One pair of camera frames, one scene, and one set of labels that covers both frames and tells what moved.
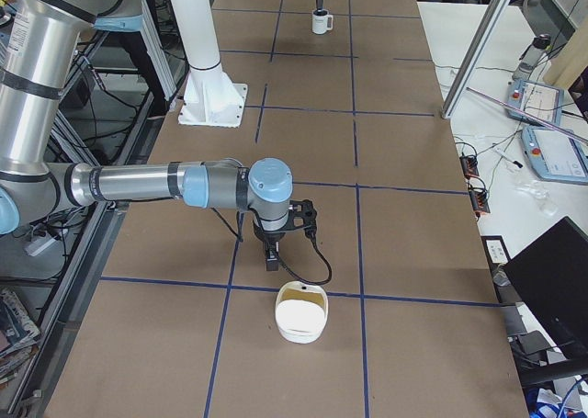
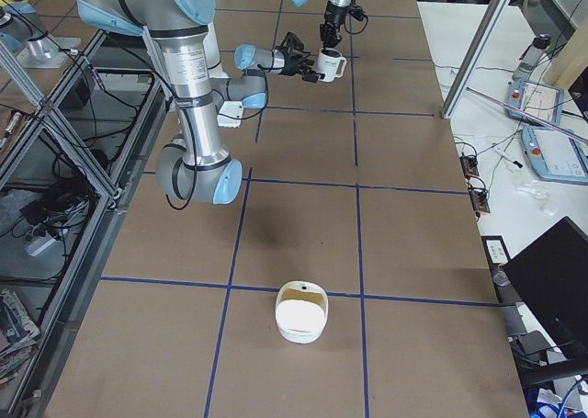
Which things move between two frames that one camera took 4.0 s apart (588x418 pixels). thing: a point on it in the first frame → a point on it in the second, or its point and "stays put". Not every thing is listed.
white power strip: x=37 y=245 stays put
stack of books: x=18 y=335 stays put
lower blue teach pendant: x=555 y=156 stays put
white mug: x=322 y=24 → x=331 y=63
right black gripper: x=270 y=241 → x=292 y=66
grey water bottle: x=532 y=56 stays put
